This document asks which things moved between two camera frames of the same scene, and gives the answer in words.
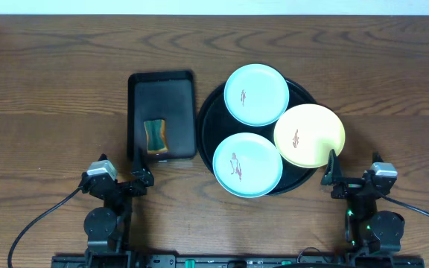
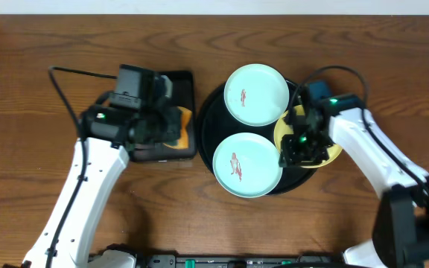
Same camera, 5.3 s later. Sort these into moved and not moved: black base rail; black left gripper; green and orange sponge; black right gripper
Moved: green and orange sponge; black right gripper; black left gripper
Not moved: black base rail
